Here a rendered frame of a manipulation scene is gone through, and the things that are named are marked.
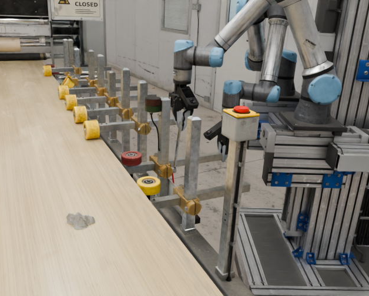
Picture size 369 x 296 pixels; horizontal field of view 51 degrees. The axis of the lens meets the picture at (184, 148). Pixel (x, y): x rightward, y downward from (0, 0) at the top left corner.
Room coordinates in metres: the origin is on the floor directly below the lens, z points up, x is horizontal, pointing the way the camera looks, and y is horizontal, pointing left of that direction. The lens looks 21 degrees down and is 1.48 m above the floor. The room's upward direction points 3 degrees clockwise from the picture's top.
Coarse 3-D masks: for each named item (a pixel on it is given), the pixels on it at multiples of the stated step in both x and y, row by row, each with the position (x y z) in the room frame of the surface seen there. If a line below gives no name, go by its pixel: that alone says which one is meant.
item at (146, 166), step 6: (204, 156) 1.54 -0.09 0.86; (210, 156) 1.55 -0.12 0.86; (216, 156) 1.57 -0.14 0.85; (222, 156) 1.58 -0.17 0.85; (144, 162) 1.44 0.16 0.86; (150, 162) 1.45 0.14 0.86; (180, 162) 1.49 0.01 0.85; (204, 162) 1.54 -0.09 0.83; (126, 168) 1.40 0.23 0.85; (132, 168) 1.39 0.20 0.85; (138, 168) 1.40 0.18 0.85; (144, 168) 1.42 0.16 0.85; (150, 168) 1.43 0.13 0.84
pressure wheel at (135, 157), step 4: (124, 152) 1.43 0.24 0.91; (128, 152) 1.43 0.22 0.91; (132, 152) 1.43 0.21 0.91; (136, 152) 1.43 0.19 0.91; (124, 156) 1.38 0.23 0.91; (128, 156) 1.39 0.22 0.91; (132, 156) 1.39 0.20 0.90; (136, 156) 1.39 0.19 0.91; (140, 156) 1.40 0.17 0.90; (124, 160) 1.38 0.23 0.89; (128, 160) 1.37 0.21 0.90; (132, 160) 1.37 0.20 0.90; (136, 160) 1.38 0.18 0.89; (140, 160) 1.40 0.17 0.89; (124, 164) 1.38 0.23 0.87; (128, 164) 1.37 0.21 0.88; (132, 164) 1.37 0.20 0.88; (136, 164) 1.38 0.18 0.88; (132, 176) 1.41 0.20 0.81
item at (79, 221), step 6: (66, 216) 0.93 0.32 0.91; (72, 216) 0.93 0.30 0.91; (78, 216) 0.92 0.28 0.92; (84, 216) 0.92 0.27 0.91; (90, 216) 0.92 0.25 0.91; (72, 222) 0.90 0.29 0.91; (78, 222) 0.89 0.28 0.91; (84, 222) 0.90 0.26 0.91; (90, 222) 0.91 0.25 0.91; (78, 228) 0.88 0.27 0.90; (84, 228) 0.88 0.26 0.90
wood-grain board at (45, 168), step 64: (0, 64) 3.36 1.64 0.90; (0, 128) 1.66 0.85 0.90; (64, 128) 1.71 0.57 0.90; (0, 192) 1.06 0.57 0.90; (64, 192) 1.08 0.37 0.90; (128, 192) 1.10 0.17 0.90; (0, 256) 0.75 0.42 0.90; (64, 256) 0.76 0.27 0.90; (128, 256) 0.77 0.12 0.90; (192, 256) 0.78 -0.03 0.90
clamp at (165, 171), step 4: (152, 156) 1.49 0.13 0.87; (152, 160) 1.46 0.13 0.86; (156, 160) 1.44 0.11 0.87; (156, 164) 1.42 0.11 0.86; (164, 164) 1.41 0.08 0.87; (168, 164) 1.41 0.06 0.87; (156, 168) 1.42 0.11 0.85; (160, 168) 1.39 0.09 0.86; (164, 168) 1.38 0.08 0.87; (168, 168) 1.39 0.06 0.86; (156, 172) 1.42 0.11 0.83; (160, 172) 1.38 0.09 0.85; (164, 172) 1.38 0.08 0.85; (168, 172) 1.39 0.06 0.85; (172, 172) 1.40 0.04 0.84; (160, 176) 1.40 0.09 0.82; (164, 176) 1.38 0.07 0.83; (168, 176) 1.39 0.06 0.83
